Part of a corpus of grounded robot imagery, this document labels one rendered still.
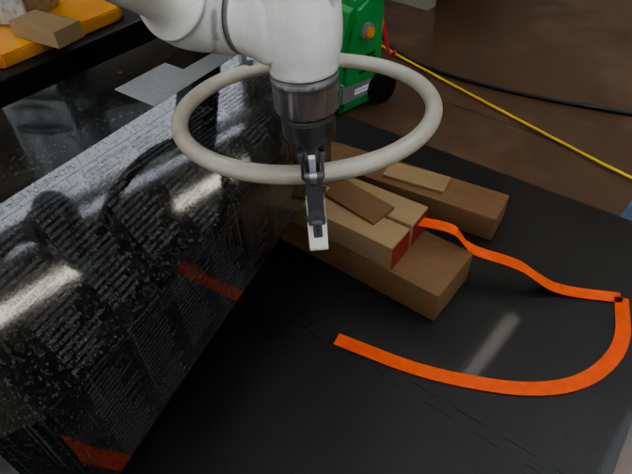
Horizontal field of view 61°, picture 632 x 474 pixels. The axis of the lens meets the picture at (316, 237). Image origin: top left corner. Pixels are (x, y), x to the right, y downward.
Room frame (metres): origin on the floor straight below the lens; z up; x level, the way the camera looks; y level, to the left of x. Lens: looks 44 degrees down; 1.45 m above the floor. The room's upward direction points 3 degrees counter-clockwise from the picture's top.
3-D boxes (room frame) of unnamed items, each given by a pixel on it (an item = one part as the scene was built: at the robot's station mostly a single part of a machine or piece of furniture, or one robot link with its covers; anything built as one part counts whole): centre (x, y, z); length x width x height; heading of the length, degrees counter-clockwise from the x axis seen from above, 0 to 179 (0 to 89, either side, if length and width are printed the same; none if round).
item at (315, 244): (0.61, 0.00, 0.87); 0.03 x 0.01 x 0.07; 91
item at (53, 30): (1.63, 0.79, 0.81); 0.20 x 0.10 x 0.05; 59
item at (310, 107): (0.65, 0.00, 1.10); 0.09 x 0.09 x 0.06
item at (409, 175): (1.68, -0.41, 0.13); 0.25 x 0.10 x 0.01; 60
